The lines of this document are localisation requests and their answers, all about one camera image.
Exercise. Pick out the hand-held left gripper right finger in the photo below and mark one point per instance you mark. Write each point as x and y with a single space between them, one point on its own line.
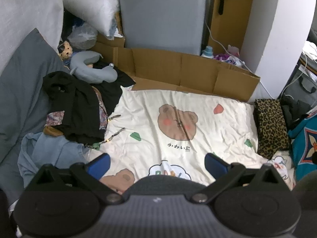
215 166

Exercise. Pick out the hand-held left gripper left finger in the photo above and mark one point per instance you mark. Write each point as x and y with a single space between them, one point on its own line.
99 166

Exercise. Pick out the black pants with patterned trim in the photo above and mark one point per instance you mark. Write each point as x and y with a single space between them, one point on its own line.
74 104

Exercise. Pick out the leopard print cloth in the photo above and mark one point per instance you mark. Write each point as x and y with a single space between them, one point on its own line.
271 126

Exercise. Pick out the light blue garment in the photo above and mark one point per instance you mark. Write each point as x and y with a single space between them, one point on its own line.
49 153

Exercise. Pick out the brown garment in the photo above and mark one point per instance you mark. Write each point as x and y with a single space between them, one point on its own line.
52 131

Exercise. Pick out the cream bear printed blanket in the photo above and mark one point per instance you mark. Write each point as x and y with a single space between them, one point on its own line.
148 109

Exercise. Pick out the black garment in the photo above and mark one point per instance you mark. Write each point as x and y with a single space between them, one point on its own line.
116 84

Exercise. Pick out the teal patterned cloth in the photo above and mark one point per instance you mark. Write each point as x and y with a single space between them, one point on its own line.
304 148

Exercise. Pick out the dark grey garment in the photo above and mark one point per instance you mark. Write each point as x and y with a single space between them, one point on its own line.
294 111

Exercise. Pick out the purple detergent bag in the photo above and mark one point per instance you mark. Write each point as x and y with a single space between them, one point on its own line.
229 60

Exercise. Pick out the blue white detergent bottle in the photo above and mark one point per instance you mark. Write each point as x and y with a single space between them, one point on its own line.
207 52

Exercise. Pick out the brown cardboard sheet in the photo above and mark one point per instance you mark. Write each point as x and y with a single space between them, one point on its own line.
161 64

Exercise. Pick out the pink object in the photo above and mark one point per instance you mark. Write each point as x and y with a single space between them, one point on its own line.
233 50

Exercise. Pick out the grey bag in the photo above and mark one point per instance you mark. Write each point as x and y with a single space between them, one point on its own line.
302 85

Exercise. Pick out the spotted plush toy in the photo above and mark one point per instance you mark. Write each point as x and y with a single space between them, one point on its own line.
65 50

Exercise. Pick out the clear plastic bag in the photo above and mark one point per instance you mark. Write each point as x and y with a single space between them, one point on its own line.
83 36

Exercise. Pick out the white crumpled item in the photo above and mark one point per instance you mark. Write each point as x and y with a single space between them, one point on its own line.
310 50

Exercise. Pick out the white pillow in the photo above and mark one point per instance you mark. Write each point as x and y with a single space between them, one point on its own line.
94 7

